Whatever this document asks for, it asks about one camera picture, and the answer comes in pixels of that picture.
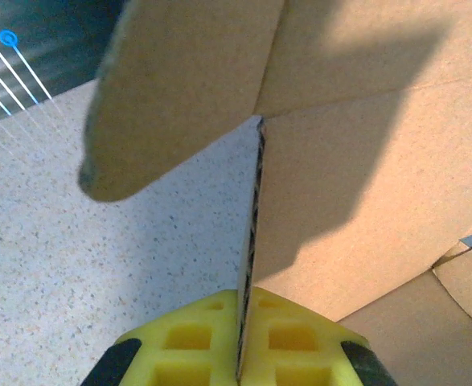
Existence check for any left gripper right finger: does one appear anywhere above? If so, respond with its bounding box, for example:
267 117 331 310
243 285 400 386

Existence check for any brown cardboard box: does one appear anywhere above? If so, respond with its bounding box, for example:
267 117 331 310
77 0 472 386

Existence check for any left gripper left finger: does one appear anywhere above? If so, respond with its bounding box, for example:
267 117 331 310
80 289 239 386

